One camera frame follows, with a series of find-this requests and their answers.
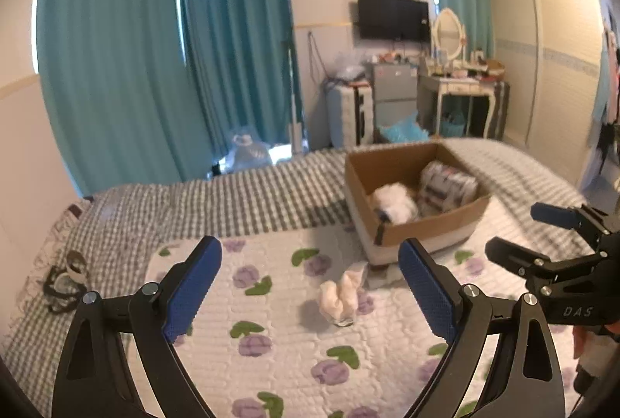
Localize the person's right hand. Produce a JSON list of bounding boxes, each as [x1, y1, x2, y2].
[[573, 323, 619, 378]]

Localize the dark striped suitcase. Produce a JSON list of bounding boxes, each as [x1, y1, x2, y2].
[[489, 81, 510, 141]]

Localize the clear water jug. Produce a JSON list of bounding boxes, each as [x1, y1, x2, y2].
[[229, 126, 272, 172]]

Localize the grey checked bed sheet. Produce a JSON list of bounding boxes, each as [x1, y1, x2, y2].
[[0, 135, 593, 414]]

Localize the floral large tissue pack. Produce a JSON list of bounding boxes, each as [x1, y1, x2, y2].
[[416, 161, 478, 216]]

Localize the cream sliding wardrobe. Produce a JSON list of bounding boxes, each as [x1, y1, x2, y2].
[[491, 0, 603, 187]]

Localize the teal woven basket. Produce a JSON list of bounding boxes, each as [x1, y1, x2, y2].
[[439, 112, 467, 138]]

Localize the grey mini fridge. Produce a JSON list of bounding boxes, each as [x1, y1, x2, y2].
[[371, 63, 418, 143]]

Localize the teal curtain middle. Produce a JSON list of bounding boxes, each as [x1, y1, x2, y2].
[[181, 0, 303, 162]]

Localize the black white cartoon pillow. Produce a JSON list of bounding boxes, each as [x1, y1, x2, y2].
[[28, 197, 93, 315]]

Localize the brown cardboard box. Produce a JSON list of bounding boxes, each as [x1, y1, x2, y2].
[[345, 141, 491, 267]]

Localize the white floral quilted blanket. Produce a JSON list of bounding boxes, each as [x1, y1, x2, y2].
[[129, 200, 527, 417]]

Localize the white suitcase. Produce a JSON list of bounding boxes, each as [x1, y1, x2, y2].
[[326, 82, 374, 149]]

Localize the teal curtain left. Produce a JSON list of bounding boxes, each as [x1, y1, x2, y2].
[[37, 0, 211, 194]]

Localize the white fluffy soft bundle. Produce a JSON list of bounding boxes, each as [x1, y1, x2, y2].
[[371, 183, 420, 225]]

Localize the black wall television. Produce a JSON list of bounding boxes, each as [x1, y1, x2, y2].
[[357, 0, 431, 43]]

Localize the blue bubble wrap bag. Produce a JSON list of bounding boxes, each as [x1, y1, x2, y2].
[[379, 110, 430, 144]]

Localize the white dressing table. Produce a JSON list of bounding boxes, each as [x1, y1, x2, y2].
[[417, 74, 498, 140]]

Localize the white oval vanity mirror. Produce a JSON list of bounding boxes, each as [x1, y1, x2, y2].
[[431, 7, 467, 61]]

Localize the hanging clothes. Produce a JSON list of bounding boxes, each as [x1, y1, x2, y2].
[[589, 26, 619, 174]]

